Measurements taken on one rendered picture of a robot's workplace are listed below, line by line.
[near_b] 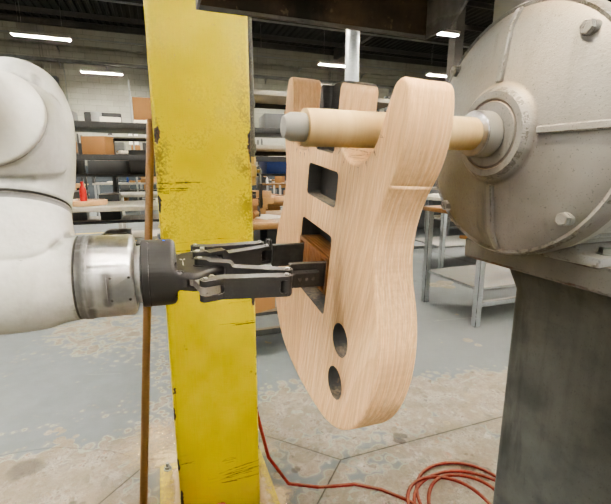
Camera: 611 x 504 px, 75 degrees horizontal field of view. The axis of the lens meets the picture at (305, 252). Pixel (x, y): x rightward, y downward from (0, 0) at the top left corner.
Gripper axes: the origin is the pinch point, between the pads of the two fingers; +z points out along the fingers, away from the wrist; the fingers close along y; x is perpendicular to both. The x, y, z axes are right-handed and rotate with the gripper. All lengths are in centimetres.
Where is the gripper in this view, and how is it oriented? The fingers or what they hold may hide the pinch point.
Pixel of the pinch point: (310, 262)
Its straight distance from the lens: 51.3
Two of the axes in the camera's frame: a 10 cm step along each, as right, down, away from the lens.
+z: 9.4, -0.5, 3.3
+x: 0.5, -9.5, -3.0
